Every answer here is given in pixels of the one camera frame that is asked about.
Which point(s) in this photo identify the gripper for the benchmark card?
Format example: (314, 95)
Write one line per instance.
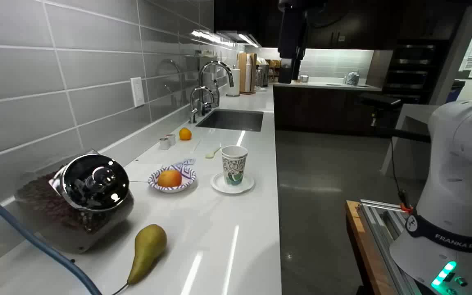
(291, 28)

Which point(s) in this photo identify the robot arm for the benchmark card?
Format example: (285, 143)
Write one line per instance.
(457, 164)

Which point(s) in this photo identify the patterned paper cup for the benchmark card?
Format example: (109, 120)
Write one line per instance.
(234, 166)

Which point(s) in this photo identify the small white plate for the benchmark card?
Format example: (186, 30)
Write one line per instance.
(219, 185)

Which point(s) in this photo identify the small white cup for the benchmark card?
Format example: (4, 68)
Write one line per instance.
(164, 144)
(172, 138)

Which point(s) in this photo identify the patterned paper plate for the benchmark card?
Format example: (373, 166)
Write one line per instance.
(187, 178)

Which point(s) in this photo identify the glass jar of coffee beans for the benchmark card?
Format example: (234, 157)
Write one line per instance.
(80, 196)

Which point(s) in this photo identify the small metal pot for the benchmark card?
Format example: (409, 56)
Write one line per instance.
(304, 78)

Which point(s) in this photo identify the wooden cutting boards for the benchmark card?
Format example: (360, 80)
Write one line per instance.
(246, 73)

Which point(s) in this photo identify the paper towel roll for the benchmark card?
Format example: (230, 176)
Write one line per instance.
(233, 82)

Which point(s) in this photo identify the silvery bag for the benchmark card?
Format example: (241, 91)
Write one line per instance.
(352, 78)

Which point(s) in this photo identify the tall chrome tap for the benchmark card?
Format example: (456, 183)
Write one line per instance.
(219, 64)

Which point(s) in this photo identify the under cabinet light strip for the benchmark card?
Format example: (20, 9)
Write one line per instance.
(223, 39)

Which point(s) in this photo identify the sink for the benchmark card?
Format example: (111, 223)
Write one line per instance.
(232, 120)

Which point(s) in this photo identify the small chrome tap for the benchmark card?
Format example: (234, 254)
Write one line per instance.
(197, 96)

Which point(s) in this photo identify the pale plastic spoon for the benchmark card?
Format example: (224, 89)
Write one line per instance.
(210, 154)

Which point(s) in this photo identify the dark shelf unit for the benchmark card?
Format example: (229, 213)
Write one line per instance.
(412, 69)

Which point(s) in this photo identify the orange fruit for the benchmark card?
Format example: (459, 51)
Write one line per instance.
(169, 178)
(185, 134)

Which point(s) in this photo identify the grey table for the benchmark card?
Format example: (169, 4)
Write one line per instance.
(416, 112)

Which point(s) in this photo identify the orange clamp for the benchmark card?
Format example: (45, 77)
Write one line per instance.
(405, 207)

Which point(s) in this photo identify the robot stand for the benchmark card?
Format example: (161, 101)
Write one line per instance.
(373, 241)

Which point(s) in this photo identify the green pear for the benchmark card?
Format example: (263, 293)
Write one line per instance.
(148, 250)

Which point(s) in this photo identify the camera on mount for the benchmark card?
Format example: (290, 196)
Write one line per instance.
(379, 101)

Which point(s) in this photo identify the white wall socket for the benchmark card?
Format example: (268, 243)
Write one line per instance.
(137, 92)

